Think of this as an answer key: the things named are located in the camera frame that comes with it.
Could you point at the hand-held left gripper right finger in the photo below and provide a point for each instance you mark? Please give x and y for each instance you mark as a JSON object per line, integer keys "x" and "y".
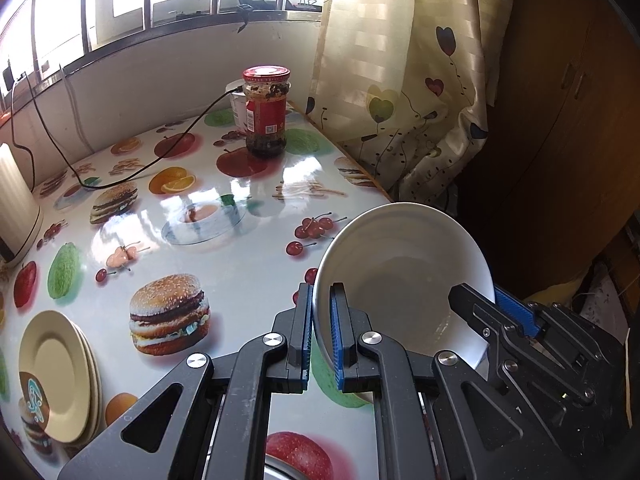
{"x": 337, "y": 345}

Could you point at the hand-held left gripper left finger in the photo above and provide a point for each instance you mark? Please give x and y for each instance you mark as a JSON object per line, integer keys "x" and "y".
{"x": 300, "y": 340}

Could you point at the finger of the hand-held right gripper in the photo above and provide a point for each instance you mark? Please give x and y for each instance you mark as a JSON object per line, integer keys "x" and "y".
{"x": 517, "y": 312}
{"x": 495, "y": 330}

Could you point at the white bowl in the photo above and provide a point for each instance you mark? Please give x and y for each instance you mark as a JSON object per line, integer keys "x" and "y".
{"x": 400, "y": 270}

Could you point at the cream plate with brown print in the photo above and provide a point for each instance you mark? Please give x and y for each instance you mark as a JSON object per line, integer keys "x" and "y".
{"x": 50, "y": 370}

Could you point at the yellow cloth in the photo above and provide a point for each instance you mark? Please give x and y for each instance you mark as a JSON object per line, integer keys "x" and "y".
{"x": 555, "y": 292}

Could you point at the white bag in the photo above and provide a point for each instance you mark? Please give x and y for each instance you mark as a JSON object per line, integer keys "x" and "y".
{"x": 607, "y": 305}

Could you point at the food print tablecloth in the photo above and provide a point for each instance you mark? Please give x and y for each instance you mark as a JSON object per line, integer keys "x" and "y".
{"x": 240, "y": 260}

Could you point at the steel bowl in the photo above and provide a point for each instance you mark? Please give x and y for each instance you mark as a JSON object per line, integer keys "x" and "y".
{"x": 280, "y": 470}

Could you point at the wooden cabinet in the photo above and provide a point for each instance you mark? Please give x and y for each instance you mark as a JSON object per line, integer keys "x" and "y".
{"x": 565, "y": 135}

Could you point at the sauce jar with red lid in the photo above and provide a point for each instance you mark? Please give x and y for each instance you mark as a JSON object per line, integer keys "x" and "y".
{"x": 265, "y": 115}

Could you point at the white cup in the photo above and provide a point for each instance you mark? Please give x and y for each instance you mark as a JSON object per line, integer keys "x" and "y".
{"x": 236, "y": 107}

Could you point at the heart print curtain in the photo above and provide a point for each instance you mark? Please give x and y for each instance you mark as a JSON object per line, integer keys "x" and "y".
{"x": 415, "y": 85}

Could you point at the white electric kettle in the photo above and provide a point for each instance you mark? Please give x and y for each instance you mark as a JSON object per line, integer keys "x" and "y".
{"x": 15, "y": 200}

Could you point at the black binder clips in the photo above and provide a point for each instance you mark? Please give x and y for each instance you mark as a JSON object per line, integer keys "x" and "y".
{"x": 306, "y": 1}

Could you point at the window bars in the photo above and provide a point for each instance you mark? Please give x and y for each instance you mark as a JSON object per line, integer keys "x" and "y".
{"x": 150, "y": 0}

